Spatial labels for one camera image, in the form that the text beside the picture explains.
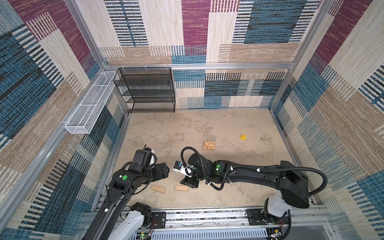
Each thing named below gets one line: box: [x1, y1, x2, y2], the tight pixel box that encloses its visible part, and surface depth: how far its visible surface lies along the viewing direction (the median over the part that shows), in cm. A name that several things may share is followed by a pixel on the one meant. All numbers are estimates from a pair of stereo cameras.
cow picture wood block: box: [204, 141, 215, 146], surface depth 98 cm
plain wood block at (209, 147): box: [203, 145, 215, 150], surface depth 99 cm
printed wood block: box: [151, 184, 166, 193], surface depth 84 cm
